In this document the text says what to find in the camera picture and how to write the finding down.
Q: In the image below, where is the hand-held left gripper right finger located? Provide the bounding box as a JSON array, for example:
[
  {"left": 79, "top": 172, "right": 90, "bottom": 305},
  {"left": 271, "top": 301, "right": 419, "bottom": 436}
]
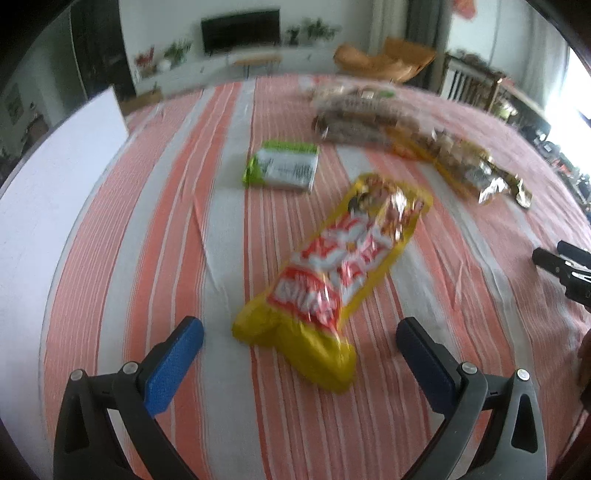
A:
[{"left": 396, "top": 316, "right": 548, "bottom": 480}]

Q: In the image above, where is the dark tall cabinet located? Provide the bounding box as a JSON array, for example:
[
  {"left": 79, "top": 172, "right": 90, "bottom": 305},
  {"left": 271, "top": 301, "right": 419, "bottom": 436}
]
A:
[{"left": 69, "top": 0, "right": 136, "bottom": 101}]

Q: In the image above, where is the clear bag of biscuits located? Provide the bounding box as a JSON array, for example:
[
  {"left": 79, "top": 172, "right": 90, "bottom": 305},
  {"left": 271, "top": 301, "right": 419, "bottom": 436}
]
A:
[{"left": 308, "top": 79, "right": 403, "bottom": 116}]

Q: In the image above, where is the dark brown snack packet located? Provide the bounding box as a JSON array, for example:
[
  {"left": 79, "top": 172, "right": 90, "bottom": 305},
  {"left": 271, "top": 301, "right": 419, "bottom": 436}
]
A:
[{"left": 313, "top": 111, "right": 399, "bottom": 149}]

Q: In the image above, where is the grey curtain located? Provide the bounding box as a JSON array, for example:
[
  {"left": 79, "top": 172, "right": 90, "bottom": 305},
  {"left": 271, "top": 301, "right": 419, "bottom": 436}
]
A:
[{"left": 369, "top": 0, "right": 450, "bottom": 52}]

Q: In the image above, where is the orange lounge chair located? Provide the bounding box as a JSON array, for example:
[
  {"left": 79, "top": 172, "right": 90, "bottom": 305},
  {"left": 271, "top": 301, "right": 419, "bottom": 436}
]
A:
[{"left": 333, "top": 37, "right": 437, "bottom": 85}]

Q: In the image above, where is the green white snack packet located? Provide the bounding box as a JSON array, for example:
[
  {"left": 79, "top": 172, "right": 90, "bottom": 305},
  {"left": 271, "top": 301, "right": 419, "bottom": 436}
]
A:
[{"left": 242, "top": 141, "right": 321, "bottom": 193}]

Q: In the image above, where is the cardboard box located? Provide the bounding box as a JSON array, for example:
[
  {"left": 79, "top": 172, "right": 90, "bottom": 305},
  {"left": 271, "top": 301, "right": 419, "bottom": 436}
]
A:
[{"left": 121, "top": 90, "right": 163, "bottom": 115}]

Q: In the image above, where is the wooden slatted chair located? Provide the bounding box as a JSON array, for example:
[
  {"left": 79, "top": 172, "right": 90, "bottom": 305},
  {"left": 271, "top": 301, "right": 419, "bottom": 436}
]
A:
[{"left": 438, "top": 52, "right": 507, "bottom": 112}]

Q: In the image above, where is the cluttered side table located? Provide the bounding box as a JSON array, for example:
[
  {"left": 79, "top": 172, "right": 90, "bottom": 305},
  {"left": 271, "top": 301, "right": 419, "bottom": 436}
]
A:
[{"left": 498, "top": 78, "right": 591, "bottom": 185}]

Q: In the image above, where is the white television cabinet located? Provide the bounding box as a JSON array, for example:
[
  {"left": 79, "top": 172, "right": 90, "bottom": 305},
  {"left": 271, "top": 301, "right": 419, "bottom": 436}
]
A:
[{"left": 134, "top": 45, "right": 343, "bottom": 95}]

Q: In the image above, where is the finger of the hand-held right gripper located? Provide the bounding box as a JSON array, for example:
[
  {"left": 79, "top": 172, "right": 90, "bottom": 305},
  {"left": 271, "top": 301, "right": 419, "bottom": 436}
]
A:
[
  {"left": 532, "top": 248, "right": 573, "bottom": 280},
  {"left": 557, "top": 240, "right": 591, "bottom": 267}
]

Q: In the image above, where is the black television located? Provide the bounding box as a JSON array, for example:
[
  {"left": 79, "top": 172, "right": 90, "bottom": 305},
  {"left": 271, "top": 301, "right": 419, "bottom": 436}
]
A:
[{"left": 201, "top": 8, "right": 281, "bottom": 56}]

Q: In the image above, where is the green plant in white vase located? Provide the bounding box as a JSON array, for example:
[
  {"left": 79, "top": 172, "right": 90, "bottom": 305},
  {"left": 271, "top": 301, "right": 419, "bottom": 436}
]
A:
[{"left": 163, "top": 39, "right": 193, "bottom": 69}]

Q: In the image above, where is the white board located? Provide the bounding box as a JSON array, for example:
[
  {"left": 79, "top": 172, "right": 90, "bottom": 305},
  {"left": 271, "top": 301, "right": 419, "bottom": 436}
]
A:
[{"left": 0, "top": 88, "right": 131, "bottom": 418}]

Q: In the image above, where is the orange gold snack packet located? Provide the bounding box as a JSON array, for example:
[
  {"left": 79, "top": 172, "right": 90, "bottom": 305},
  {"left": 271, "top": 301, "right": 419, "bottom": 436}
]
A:
[{"left": 387, "top": 127, "right": 534, "bottom": 209}]

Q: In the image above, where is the yellow red-print snack packet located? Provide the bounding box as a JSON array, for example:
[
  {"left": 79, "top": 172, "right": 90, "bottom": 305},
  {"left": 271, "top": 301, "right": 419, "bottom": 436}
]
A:
[{"left": 231, "top": 172, "right": 435, "bottom": 394}]

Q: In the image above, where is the red flower plant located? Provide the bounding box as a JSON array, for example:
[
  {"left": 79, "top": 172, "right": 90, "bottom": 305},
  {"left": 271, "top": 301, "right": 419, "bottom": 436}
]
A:
[{"left": 134, "top": 50, "right": 158, "bottom": 78}]

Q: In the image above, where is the wooden bench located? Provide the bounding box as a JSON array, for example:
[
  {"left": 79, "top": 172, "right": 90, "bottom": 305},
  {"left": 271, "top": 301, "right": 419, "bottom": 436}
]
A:
[{"left": 233, "top": 52, "right": 282, "bottom": 78}]

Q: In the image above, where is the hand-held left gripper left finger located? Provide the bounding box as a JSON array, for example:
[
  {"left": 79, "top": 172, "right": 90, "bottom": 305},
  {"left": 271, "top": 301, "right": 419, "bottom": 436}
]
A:
[{"left": 53, "top": 316, "right": 206, "bottom": 480}]

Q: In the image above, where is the large leafy potted plant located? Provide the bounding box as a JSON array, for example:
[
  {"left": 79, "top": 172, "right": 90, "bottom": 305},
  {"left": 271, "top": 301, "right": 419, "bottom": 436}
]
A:
[{"left": 300, "top": 17, "right": 341, "bottom": 45}]

